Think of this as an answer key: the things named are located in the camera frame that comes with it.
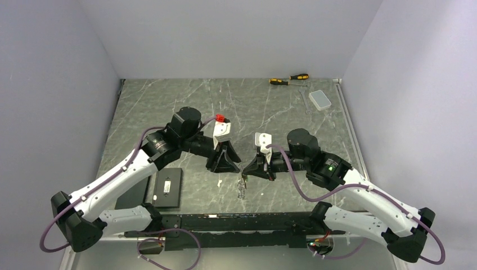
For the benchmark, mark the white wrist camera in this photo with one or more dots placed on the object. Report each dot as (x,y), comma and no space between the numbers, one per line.
(262,141)
(222,130)

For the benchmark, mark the yellow black screwdriver lower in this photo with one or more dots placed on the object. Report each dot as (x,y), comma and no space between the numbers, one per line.
(280,82)

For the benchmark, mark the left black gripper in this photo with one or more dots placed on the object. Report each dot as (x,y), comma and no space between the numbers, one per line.
(219,161)

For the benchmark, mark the clear plastic box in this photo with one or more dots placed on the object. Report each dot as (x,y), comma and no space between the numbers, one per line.
(320,100)

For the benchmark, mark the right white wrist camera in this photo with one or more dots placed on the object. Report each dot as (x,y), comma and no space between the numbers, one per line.
(262,141)

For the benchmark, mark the orange black screwdriver upper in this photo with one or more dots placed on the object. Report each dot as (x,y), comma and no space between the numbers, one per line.
(302,76)

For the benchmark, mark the black flat box near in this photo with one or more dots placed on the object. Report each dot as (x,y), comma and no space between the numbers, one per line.
(167,188)

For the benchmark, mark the aluminium frame rail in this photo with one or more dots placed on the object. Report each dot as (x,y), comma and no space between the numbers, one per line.
(357,149)

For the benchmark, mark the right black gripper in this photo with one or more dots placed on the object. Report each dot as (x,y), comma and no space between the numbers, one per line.
(255,167)

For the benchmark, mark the key with green tag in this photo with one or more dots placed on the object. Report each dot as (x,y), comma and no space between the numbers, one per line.
(244,179)

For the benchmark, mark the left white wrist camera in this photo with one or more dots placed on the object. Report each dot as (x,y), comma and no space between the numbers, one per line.
(222,130)

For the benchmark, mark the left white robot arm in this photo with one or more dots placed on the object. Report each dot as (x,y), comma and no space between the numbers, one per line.
(84,217)

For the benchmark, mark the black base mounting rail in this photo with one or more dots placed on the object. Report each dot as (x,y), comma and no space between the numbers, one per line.
(184,231)

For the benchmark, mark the small silver wrench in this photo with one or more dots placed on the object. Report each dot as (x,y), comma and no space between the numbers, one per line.
(305,100)

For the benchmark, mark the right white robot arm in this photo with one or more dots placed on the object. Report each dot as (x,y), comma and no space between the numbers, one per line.
(408,227)

